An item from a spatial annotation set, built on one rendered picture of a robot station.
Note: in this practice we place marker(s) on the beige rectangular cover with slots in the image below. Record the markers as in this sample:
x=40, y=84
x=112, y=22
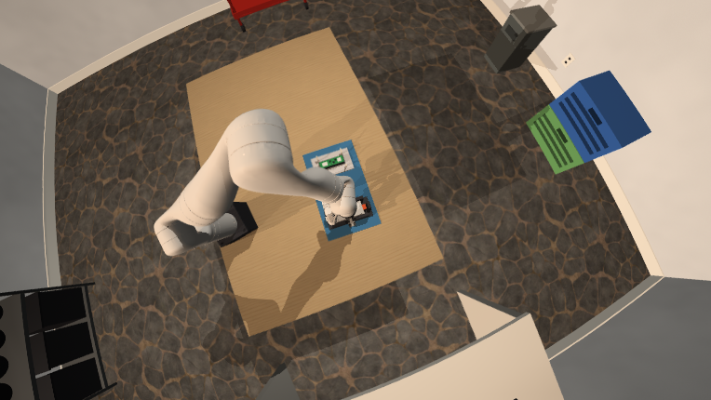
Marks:
x=359, y=211

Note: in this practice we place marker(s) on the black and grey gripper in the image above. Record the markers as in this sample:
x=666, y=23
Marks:
x=351, y=222

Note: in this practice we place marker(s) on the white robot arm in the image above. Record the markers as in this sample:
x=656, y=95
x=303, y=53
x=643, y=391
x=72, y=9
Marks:
x=260, y=160

